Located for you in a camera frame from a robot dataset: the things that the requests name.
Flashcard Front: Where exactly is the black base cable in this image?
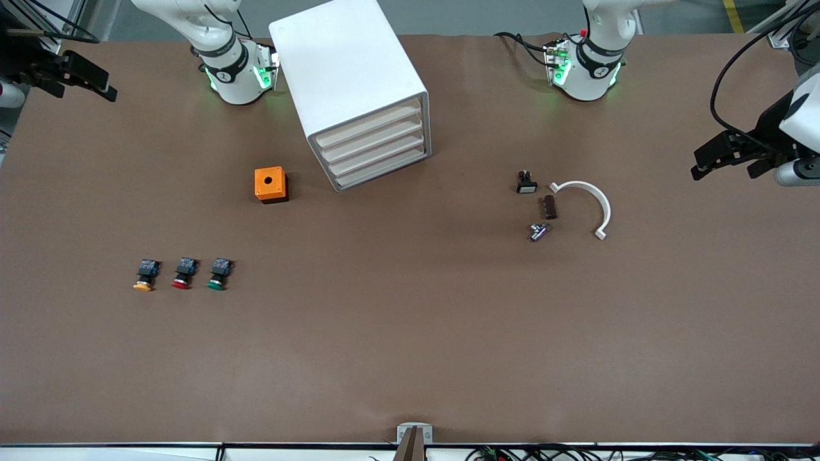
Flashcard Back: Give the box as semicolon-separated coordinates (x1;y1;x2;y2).
493;31;553;68

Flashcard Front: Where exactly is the white curved plastic clip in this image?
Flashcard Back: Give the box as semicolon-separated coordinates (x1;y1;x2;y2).
550;181;611;241

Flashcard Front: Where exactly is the grey metal bracket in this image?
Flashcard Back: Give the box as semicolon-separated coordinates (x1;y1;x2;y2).
395;423;434;461

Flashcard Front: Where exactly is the white drawer cabinet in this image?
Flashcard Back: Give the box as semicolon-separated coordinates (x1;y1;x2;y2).
269;0;431;193

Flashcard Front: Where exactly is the brown table cover sheet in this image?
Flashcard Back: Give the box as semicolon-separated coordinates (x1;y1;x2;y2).
0;32;820;447

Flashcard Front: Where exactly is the red push button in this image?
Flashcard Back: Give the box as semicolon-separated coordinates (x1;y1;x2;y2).
171;257;198;290

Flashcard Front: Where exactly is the aluminium frame profile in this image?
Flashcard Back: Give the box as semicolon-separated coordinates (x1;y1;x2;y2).
766;0;820;51
10;0;84;57

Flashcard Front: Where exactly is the yellow push button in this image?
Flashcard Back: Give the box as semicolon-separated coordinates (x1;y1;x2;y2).
133;259;160;293

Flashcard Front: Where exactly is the white table edge rail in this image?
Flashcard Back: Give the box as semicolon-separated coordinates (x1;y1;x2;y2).
0;443;820;461

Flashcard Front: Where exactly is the green push button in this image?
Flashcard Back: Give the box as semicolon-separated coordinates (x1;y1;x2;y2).
206;257;234;291

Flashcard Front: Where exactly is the orange button enclosure box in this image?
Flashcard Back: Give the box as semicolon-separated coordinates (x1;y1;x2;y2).
254;166;289;204

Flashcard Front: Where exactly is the black cable bundle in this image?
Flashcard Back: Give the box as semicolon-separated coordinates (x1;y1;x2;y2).
464;444;798;461

